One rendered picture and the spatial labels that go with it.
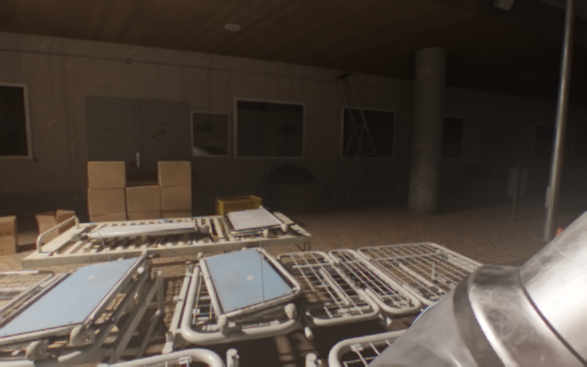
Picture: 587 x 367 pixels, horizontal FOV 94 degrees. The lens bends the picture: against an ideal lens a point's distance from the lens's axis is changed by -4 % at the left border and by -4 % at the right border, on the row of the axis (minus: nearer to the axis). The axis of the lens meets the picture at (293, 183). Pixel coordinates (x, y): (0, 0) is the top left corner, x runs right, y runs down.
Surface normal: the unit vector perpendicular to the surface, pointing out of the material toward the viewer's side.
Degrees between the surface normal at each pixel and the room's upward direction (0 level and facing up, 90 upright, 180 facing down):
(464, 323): 65
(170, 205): 90
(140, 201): 90
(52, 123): 90
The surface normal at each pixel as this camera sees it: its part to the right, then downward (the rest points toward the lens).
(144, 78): 0.36, 0.11
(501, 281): -0.29, -0.95
